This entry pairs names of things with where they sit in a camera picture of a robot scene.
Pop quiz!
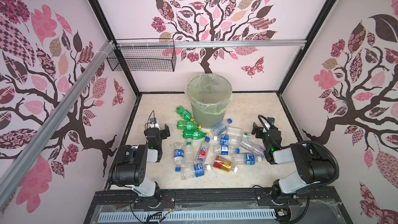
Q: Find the long clear bottle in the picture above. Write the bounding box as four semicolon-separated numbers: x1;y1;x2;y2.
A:
240;139;265;158

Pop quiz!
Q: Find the clear bottle blue label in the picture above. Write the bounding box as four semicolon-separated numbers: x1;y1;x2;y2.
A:
181;163;211;180
213;134;243;147
213;145;240;156
173;142;184;172
232;153;262;166

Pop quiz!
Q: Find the green bottle bin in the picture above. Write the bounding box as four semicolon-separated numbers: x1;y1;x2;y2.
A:
176;106;195;122

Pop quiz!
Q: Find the clear bottle blue cap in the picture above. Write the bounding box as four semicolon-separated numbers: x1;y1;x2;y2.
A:
211;118;232;136

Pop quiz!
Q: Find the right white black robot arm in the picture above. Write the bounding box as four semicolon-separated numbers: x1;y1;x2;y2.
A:
251;115;340;204

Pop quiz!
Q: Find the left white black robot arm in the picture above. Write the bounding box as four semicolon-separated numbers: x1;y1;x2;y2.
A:
108;124;170;201

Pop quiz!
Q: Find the mesh bin with green liner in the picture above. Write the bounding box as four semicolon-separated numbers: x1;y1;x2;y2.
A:
185;74;233;128

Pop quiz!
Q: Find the clear bottle green cap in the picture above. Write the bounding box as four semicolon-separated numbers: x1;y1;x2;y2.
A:
184;140;194;166

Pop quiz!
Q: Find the Fiji bottle pink flower label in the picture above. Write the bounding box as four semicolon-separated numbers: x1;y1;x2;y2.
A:
195;137;210;164

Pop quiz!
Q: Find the clear bottle blue label bottom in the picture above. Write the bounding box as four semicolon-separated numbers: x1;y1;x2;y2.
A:
181;163;211;180

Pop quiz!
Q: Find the amber tea bottle red label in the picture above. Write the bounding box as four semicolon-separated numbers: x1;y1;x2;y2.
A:
212;156;238;173

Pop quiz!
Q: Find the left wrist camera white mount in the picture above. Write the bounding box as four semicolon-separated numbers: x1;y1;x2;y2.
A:
149;117;160;129

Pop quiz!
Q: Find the white slotted cable duct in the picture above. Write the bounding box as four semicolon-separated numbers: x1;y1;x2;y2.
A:
96;209;276;224

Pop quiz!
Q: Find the black wire wall basket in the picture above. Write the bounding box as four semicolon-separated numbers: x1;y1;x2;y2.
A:
107;38;177;72

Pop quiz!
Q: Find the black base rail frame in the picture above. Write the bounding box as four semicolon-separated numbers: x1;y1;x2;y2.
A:
84;185;351;224

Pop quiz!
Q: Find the aluminium rail back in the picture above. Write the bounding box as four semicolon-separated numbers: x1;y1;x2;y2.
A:
117;39;307;49

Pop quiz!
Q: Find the aluminium rail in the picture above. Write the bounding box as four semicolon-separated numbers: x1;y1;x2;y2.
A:
1;40;115;207
117;39;307;49

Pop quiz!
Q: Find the aluminium rail left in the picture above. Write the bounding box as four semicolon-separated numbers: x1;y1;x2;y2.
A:
1;40;115;207

